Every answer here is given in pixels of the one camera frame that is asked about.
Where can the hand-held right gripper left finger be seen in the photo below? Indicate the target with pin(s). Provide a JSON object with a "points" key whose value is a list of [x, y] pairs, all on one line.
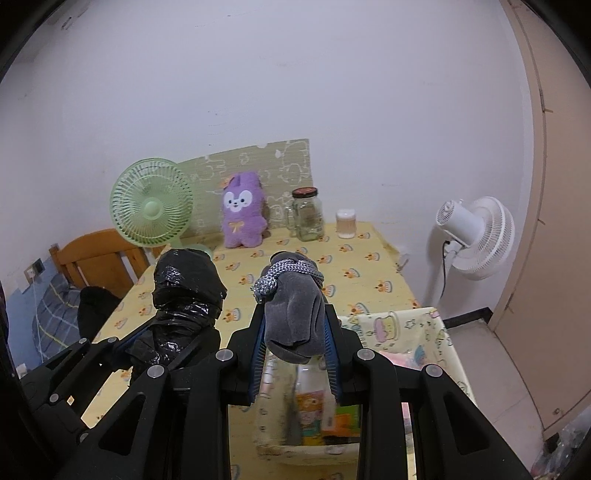
{"points": [[256, 350]]}

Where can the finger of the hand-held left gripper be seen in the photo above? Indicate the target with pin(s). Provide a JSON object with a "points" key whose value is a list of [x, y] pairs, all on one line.
{"points": [[94, 364]]}

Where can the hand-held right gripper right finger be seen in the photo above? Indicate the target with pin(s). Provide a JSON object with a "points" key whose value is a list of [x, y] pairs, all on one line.
{"points": [[331, 360]]}

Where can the cartoon printed tissue pack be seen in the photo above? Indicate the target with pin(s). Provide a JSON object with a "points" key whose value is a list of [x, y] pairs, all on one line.
{"points": [[311, 406]]}

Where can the yellow printed fabric storage box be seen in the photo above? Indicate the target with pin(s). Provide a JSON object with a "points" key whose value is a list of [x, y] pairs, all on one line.
{"points": [[415, 332]]}

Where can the black plastic bag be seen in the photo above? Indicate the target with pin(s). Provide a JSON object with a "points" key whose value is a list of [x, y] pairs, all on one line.
{"points": [[184, 286]]}

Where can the black cloth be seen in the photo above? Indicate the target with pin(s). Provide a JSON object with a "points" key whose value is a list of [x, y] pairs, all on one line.
{"points": [[97, 309]]}

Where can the orange packet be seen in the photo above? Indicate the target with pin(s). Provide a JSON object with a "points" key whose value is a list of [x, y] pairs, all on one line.
{"points": [[344, 422]]}

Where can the blue plaid bedding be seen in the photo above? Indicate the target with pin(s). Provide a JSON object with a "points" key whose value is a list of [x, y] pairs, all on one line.
{"points": [[55, 314]]}

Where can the yellow printed tablecloth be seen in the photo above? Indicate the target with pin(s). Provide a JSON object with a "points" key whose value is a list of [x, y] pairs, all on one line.
{"points": [[364, 267]]}

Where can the wooden chair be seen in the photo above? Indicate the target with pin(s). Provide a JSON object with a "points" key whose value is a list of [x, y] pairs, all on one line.
{"points": [[97, 251]]}

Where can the purple plush toy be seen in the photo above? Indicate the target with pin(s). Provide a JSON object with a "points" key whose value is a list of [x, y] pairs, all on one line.
{"points": [[242, 217]]}

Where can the cotton swab container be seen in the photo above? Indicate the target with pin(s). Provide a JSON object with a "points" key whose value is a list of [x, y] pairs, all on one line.
{"points": [[346, 226]]}

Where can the glass jar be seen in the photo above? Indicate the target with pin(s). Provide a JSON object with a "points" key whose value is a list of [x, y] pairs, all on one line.
{"points": [[307, 217]]}

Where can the green desk fan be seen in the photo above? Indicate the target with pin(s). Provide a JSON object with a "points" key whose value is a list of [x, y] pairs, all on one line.
{"points": [[152, 207]]}

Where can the green patterned board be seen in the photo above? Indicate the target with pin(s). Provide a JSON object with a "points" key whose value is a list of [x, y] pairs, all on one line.
{"points": [[286, 161]]}

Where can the white standing fan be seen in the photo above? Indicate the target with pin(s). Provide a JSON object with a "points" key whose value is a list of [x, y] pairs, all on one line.
{"points": [[485, 235]]}

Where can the beige wardrobe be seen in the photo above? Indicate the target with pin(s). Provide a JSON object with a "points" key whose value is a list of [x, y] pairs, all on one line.
{"points": [[554, 230]]}

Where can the wall socket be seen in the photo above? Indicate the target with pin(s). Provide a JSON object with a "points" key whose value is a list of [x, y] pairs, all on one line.
{"points": [[34, 271]]}

